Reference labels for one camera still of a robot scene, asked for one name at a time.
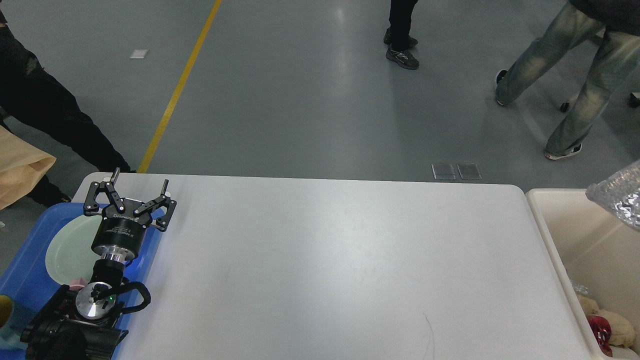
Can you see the blue plastic tray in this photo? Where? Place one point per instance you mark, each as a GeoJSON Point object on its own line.
{"type": "Point", "coordinates": [27, 280]}

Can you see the foil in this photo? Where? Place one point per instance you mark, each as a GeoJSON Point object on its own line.
{"type": "Point", "coordinates": [619, 194]}
{"type": "Point", "coordinates": [579, 288]}

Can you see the pink ribbed mug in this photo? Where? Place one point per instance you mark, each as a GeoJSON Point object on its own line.
{"type": "Point", "coordinates": [77, 284]}

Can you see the dark teal mug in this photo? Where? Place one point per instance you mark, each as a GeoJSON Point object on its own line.
{"type": "Point", "coordinates": [14, 318]}

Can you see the crushed red can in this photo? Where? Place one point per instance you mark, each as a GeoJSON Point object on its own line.
{"type": "Point", "coordinates": [601, 330]}

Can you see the floor plate right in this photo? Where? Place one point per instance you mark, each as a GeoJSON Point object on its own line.
{"type": "Point", "coordinates": [469, 171]}

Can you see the beige plastic bin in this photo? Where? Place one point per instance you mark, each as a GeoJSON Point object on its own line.
{"type": "Point", "coordinates": [593, 248]}

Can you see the person in black left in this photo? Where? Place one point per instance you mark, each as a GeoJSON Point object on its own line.
{"type": "Point", "coordinates": [35, 98]}

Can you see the brown paper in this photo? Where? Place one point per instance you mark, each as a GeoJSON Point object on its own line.
{"type": "Point", "coordinates": [623, 333]}

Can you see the floor plate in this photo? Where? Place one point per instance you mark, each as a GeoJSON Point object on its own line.
{"type": "Point", "coordinates": [443, 171]}
{"type": "Point", "coordinates": [469, 171]}

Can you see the person leg far right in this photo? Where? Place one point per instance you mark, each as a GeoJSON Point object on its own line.
{"type": "Point", "coordinates": [397, 36]}

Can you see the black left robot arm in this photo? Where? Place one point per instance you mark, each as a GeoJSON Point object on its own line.
{"type": "Point", "coordinates": [79, 322]}

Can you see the floor plate left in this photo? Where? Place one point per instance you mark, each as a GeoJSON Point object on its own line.
{"type": "Point", "coordinates": [443, 171]}

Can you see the paper bag held by person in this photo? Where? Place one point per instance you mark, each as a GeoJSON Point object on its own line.
{"type": "Point", "coordinates": [22, 166]}

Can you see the light green plate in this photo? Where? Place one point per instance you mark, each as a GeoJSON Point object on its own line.
{"type": "Point", "coordinates": [70, 255]}

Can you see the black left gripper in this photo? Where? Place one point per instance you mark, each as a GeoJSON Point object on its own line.
{"type": "Point", "coordinates": [120, 232]}

